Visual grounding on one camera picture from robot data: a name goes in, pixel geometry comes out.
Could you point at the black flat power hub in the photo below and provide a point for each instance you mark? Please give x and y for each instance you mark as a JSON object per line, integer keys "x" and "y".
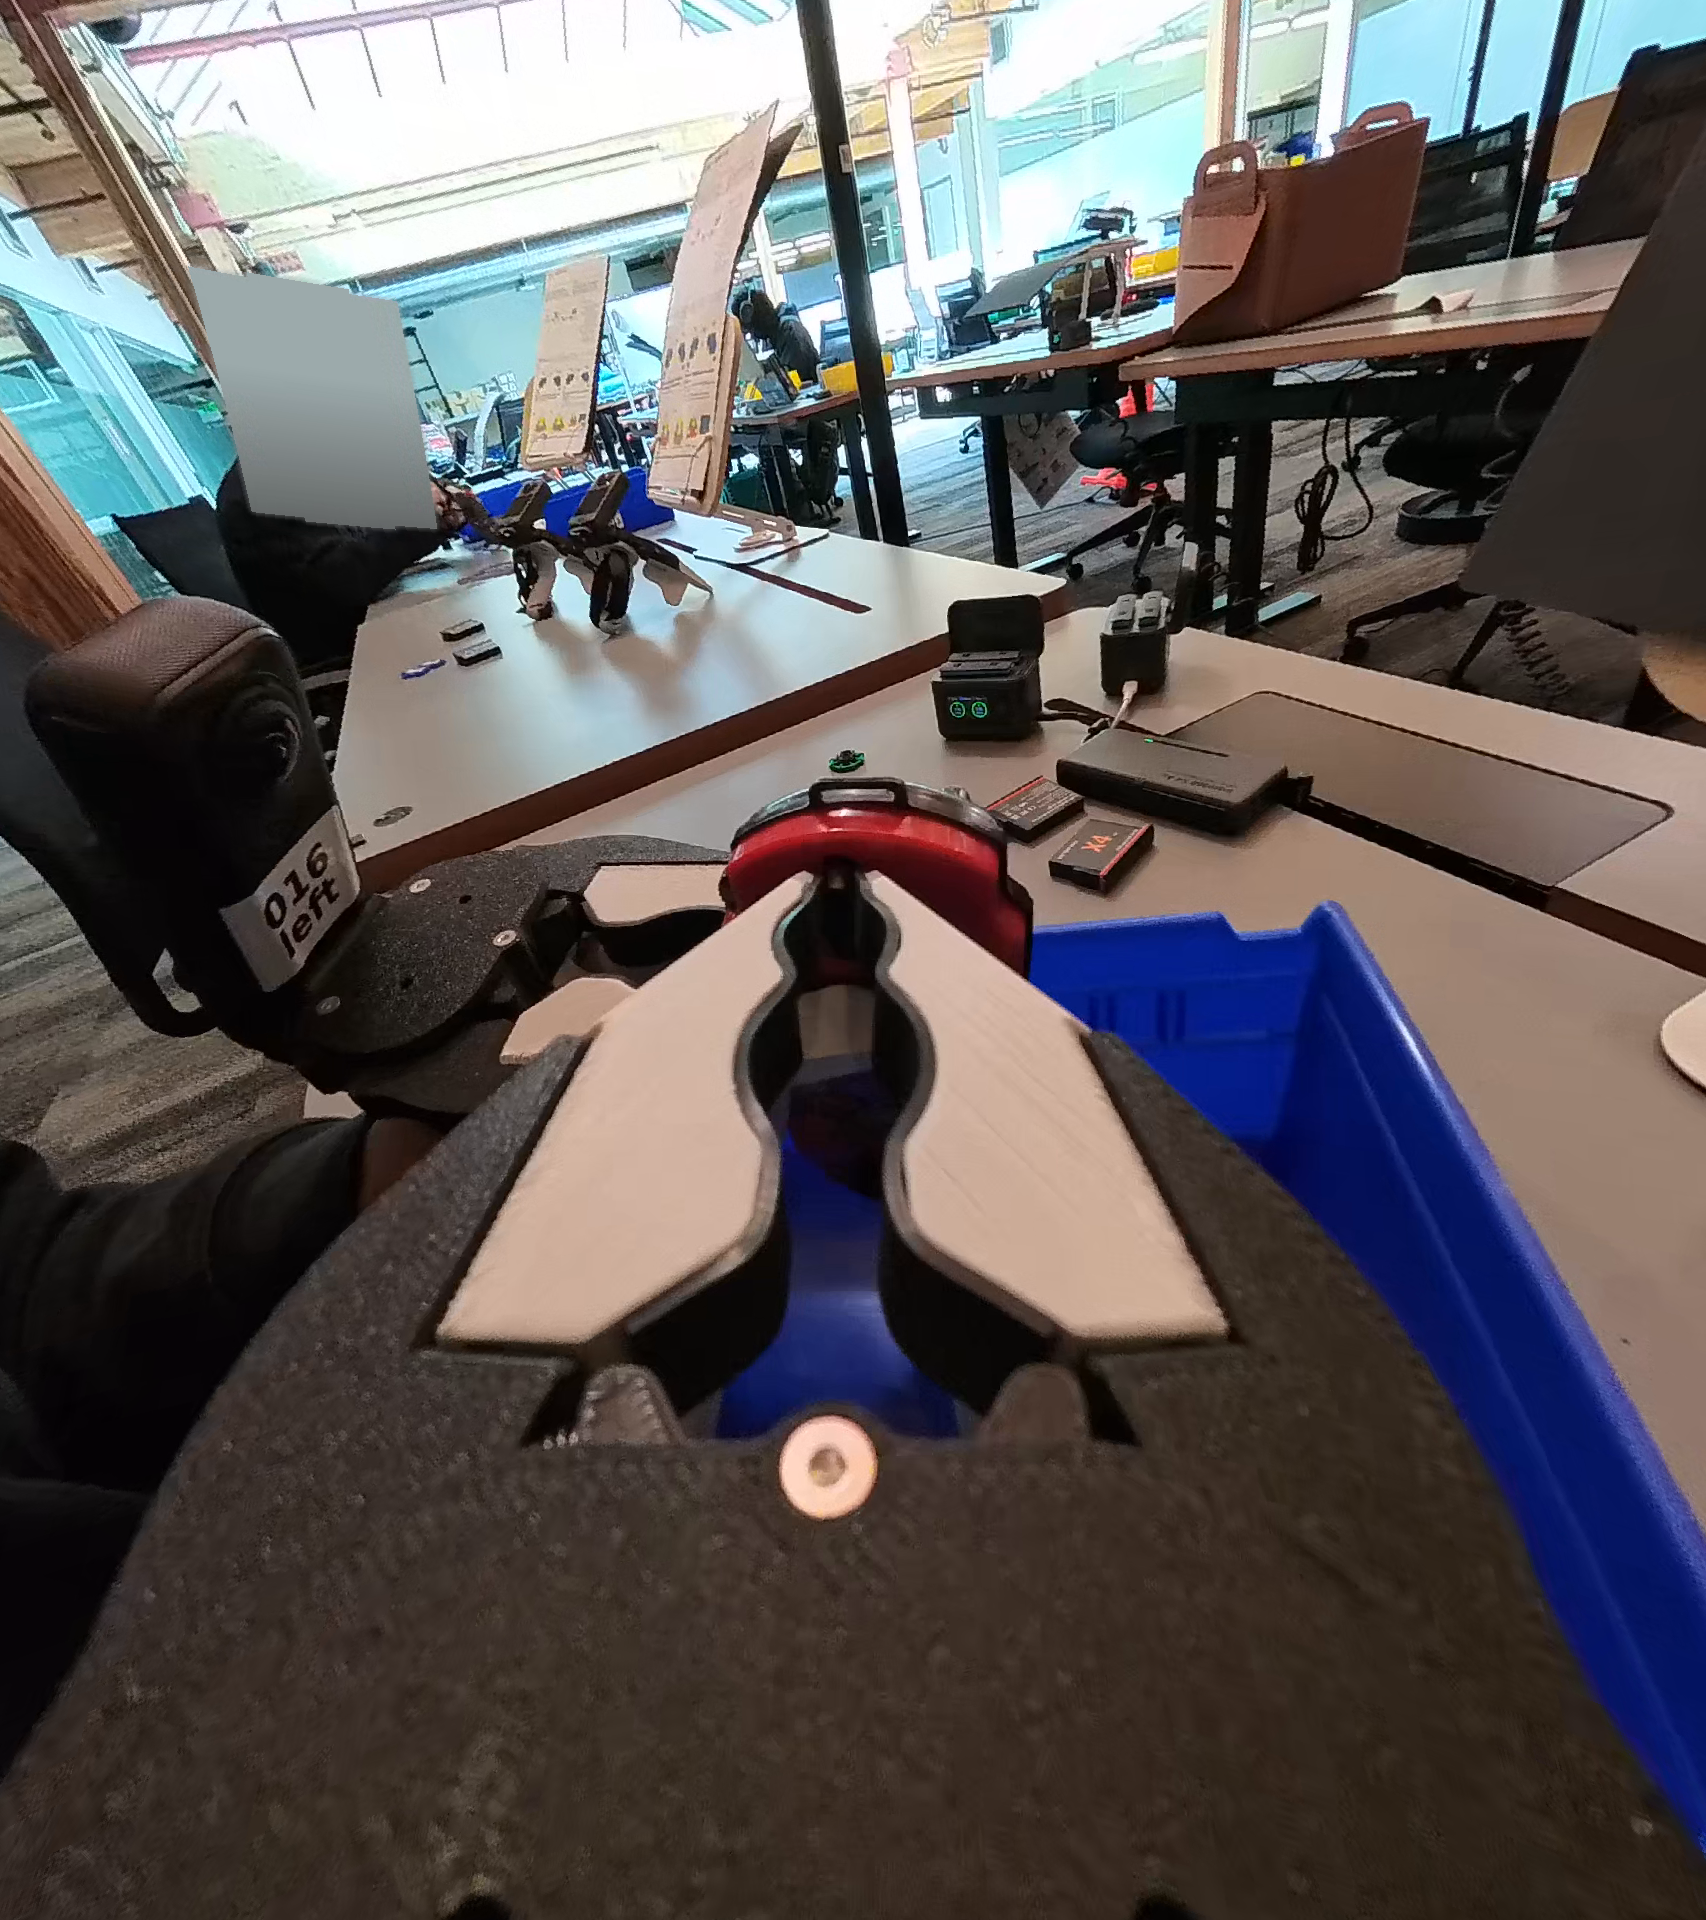
{"x": 1177, "y": 780}

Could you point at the cardboard instruction board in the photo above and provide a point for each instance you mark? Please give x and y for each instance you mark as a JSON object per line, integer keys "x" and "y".
{"x": 564, "y": 361}
{"x": 711, "y": 300}

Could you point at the dark desk flap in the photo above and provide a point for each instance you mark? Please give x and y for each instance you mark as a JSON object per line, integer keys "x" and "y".
{"x": 1423, "y": 788}

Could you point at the printed cardboard sheet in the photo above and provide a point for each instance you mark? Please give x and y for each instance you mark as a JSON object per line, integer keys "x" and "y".
{"x": 1044, "y": 458}

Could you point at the brown cardboard box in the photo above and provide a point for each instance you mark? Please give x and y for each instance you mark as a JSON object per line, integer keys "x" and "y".
{"x": 1318, "y": 241}

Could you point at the red handheld game toy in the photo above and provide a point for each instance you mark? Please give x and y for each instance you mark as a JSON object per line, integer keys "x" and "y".
{"x": 929, "y": 879}

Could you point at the large black board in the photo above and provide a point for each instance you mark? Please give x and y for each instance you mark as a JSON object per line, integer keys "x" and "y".
{"x": 1663, "y": 375}

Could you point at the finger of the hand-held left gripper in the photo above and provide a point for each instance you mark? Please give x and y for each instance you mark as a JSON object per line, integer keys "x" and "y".
{"x": 658, "y": 896}
{"x": 560, "y": 1020}

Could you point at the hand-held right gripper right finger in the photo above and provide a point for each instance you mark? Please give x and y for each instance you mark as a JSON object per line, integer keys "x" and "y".
{"x": 1048, "y": 1184}

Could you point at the black metal pole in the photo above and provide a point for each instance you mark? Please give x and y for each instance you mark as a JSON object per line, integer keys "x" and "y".
{"x": 852, "y": 270}

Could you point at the idle hand-held gripper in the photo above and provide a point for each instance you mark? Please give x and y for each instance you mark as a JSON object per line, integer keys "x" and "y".
{"x": 613, "y": 562}
{"x": 531, "y": 562}

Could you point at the blue plastic bin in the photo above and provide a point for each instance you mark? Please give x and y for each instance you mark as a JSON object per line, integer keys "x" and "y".
{"x": 1469, "y": 1275}
{"x": 500, "y": 494}

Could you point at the small black charger dock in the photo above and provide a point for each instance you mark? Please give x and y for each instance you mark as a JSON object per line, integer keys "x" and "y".
{"x": 1135, "y": 652}

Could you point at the black red battery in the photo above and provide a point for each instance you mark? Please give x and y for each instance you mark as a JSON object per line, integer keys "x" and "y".
{"x": 1100, "y": 855}
{"x": 1036, "y": 811}

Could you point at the black charging case green lights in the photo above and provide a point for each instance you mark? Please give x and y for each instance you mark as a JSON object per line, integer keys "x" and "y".
{"x": 988, "y": 690}

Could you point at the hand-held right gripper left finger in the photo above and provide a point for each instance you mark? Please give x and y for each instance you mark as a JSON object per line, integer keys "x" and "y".
{"x": 628, "y": 1184}

